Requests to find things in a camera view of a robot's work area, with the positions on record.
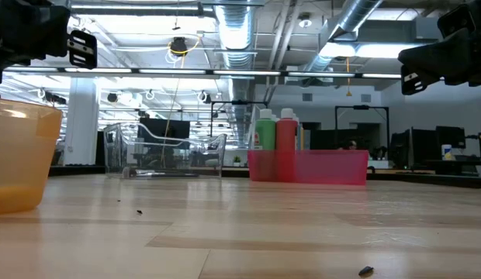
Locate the black metal stand frame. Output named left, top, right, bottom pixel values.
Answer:
left=334, top=104, right=391, bottom=150

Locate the black wall screen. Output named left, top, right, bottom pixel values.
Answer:
left=139, top=118, right=191, bottom=140

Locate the green paint bottle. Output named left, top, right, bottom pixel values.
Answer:
left=254, top=108, right=277, bottom=151

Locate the pink paint bottle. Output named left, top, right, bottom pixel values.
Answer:
left=275, top=107, right=299, bottom=152

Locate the black ceiling dome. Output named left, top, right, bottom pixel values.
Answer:
left=169, top=36, right=189, bottom=58

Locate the white pillar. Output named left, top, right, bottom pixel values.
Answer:
left=64, top=77, right=100, bottom=167

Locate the yellow hanging pendant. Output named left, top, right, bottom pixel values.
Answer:
left=344, top=57, right=353, bottom=98

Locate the ceiling light strip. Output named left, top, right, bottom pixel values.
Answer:
left=3, top=66, right=404, bottom=81

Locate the silver angled ventilation duct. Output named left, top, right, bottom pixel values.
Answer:
left=304, top=0, right=383, bottom=74

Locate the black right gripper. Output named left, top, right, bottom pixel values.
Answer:
left=397, top=0, right=481, bottom=96

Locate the clear plastic bin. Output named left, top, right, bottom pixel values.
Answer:
left=103, top=122, right=228, bottom=180

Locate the silver spiral ventilation duct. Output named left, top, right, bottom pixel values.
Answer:
left=213, top=0, right=261, bottom=146

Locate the orange translucent plastic bin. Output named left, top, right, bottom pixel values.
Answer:
left=0, top=96, right=64, bottom=215

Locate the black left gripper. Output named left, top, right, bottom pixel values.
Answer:
left=0, top=0, right=99, bottom=84

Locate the red plastic bin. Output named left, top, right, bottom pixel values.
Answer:
left=247, top=149, right=370, bottom=186

